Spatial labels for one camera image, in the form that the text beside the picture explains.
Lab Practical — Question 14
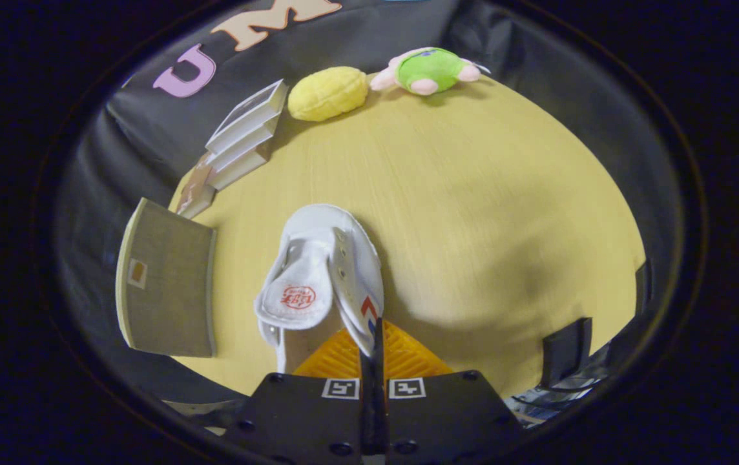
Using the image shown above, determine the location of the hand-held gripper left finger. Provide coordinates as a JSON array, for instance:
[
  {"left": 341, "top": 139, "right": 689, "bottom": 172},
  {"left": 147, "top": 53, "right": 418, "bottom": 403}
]
[{"left": 224, "top": 320, "right": 377, "bottom": 465}]

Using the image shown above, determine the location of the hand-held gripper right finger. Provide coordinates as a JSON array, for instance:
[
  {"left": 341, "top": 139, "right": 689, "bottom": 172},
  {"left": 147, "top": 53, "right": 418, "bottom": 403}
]
[{"left": 375, "top": 320, "right": 525, "bottom": 465}]

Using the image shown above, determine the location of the white canvas shoe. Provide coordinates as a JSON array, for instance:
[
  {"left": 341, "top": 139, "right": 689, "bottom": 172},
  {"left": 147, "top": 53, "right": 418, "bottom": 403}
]
[{"left": 253, "top": 203, "right": 385, "bottom": 375}]

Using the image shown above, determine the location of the grey fabric storage box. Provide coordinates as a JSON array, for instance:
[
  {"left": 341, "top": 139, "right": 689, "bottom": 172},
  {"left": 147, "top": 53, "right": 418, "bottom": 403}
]
[{"left": 115, "top": 197, "right": 218, "bottom": 358}]

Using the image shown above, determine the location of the tan book with brown label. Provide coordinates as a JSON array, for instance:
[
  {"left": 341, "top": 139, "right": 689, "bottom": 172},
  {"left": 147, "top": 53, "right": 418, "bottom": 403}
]
[{"left": 176, "top": 154, "right": 216, "bottom": 219}]

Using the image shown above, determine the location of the yellow plush toy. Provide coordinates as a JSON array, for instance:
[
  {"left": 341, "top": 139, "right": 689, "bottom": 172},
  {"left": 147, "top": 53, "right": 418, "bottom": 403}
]
[{"left": 287, "top": 66, "right": 369, "bottom": 122}]

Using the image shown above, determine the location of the black backdrop cloth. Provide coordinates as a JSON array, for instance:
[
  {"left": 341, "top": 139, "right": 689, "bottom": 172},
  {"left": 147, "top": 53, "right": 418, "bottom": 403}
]
[{"left": 53, "top": 0, "right": 687, "bottom": 414}]

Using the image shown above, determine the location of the green and pink plush toy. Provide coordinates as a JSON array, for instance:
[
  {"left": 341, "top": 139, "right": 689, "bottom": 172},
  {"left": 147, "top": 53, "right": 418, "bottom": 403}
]
[{"left": 369, "top": 46, "right": 483, "bottom": 96}]

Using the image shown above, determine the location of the black plastic bracket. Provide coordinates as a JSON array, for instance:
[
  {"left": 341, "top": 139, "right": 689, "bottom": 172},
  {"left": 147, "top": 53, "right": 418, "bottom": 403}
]
[{"left": 541, "top": 316, "right": 594, "bottom": 389}]

